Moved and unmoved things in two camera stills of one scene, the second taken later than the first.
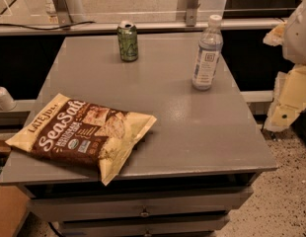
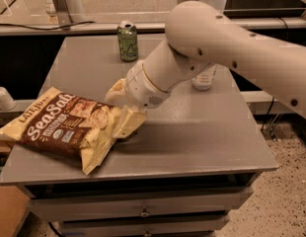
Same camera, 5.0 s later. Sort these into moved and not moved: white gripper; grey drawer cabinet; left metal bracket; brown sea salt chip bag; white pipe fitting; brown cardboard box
Moved: brown sea salt chip bag; white gripper
Not moved: grey drawer cabinet; brown cardboard box; white pipe fitting; left metal bracket
